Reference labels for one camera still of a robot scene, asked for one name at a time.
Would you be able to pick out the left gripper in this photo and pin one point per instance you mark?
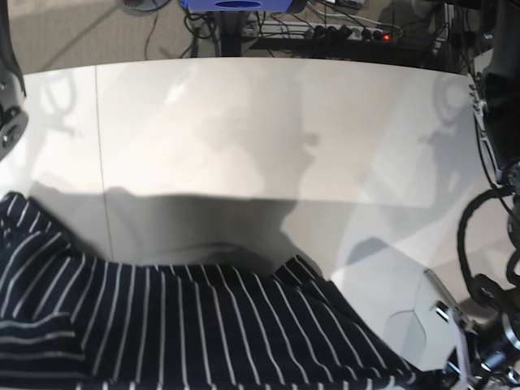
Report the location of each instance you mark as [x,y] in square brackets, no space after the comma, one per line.
[494,354]

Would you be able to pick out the navy white striped t-shirt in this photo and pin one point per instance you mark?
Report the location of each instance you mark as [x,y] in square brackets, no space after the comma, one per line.
[70,320]

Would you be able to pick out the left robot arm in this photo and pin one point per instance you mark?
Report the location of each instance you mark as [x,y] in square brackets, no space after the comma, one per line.
[495,100]

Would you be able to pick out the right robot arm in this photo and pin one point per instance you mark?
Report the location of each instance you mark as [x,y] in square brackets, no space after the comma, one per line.
[14,119]

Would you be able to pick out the white power strip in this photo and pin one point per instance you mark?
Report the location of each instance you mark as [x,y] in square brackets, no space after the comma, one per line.
[334,32]

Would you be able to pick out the blue plastic bin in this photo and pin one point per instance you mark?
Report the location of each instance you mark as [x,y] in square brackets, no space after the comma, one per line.
[284,6]

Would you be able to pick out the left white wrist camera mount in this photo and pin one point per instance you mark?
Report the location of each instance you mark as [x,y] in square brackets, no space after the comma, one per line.
[456,324]

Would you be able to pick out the grey metal edge rail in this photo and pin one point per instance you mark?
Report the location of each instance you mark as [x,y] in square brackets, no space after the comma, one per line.
[441,292]

